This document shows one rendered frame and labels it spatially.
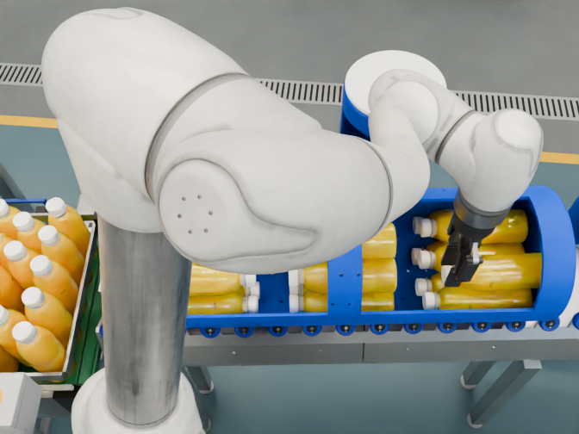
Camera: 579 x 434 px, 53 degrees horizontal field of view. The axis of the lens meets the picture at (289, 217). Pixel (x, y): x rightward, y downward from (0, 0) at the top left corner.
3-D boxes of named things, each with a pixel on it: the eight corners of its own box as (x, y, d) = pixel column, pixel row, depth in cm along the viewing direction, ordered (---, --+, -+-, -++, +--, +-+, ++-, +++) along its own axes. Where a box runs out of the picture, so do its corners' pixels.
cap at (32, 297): (47, 296, 119) (44, 293, 118) (33, 311, 118) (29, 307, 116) (34, 287, 121) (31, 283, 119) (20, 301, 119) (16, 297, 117)
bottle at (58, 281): (52, 306, 140) (17, 266, 123) (77, 287, 143) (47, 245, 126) (68, 326, 137) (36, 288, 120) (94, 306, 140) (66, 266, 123)
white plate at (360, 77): (348, 46, 169) (348, 49, 170) (341, 116, 154) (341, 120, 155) (445, 52, 167) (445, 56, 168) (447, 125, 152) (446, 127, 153)
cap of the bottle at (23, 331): (28, 320, 117) (24, 317, 115) (40, 332, 115) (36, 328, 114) (11, 335, 115) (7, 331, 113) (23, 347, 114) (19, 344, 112)
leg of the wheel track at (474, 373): (476, 389, 217) (532, 321, 165) (461, 389, 217) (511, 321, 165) (474, 374, 220) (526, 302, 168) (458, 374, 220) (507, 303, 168)
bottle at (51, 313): (89, 332, 136) (59, 294, 119) (65, 357, 133) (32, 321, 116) (67, 316, 139) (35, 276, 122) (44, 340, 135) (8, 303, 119)
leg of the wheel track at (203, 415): (210, 433, 210) (180, 376, 158) (195, 433, 210) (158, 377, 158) (211, 417, 213) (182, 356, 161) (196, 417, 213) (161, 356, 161)
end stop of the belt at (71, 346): (70, 376, 125) (65, 371, 123) (66, 376, 125) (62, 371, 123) (101, 220, 147) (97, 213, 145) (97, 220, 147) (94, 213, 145)
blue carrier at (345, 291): (536, 337, 130) (592, 291, 104) (143, 345, 130) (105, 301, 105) (511, 224, 143) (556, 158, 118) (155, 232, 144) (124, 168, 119)
